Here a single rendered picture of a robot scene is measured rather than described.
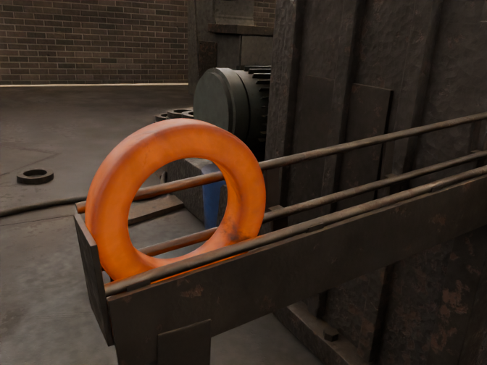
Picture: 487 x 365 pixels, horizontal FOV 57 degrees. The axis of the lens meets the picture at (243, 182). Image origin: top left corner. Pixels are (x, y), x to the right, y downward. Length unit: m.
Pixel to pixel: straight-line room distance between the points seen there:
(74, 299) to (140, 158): 1.17
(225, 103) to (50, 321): 0.99
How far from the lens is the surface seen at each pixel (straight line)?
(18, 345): 1.41
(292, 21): 1.26
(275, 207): 0.58
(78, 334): 1.40
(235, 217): 0.48
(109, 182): 0.41
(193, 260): 0.45
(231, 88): 1.80
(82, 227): 0.44
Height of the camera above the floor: 0.83
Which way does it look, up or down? 19 degrees down
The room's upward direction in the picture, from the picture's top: 3 degrees clockwise
